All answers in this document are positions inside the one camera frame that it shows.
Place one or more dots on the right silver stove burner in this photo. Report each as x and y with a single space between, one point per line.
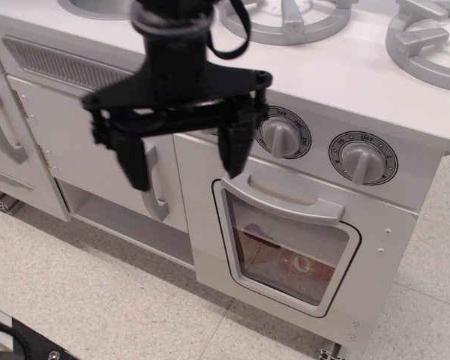
418 40

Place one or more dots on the left aluminium frame rail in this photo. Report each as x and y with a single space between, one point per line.
9 205

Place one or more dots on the red orange toy can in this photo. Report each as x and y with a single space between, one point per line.
306 267

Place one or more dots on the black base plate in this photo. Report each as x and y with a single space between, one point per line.
18 341

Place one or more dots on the silver stove burner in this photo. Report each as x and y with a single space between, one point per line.
287 23
418 40

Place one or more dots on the left silver stove burner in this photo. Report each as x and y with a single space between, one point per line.
287 23

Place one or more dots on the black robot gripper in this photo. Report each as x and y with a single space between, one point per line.
178 90

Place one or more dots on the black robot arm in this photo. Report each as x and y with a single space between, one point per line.
174 16

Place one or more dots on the middle grey oven knob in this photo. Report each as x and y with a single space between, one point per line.
284 134

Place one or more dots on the white toy kitchen unit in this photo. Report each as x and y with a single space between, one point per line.
346 82

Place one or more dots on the silver vent grille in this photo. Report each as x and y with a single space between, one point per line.
65 67

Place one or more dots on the grey oven knob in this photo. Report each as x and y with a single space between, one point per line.
363 158
284 134

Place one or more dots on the silver oven door handle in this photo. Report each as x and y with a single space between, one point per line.
319 212

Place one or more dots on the aluminium frame rail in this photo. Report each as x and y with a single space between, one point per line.
9 205
334 351

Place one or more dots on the silver toy sink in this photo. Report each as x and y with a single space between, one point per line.
98 9

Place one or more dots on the white toy oven door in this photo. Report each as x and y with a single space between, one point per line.
236 247

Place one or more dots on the silver cabinet door handle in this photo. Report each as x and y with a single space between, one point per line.
157 208

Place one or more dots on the right grey oven knob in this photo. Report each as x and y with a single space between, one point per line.
363 158

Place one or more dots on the right aluminium frame rail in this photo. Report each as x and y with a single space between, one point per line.
334 351

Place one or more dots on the white left appliance door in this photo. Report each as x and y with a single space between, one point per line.
24 174

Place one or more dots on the white cabinet door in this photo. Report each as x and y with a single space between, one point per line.
63 129

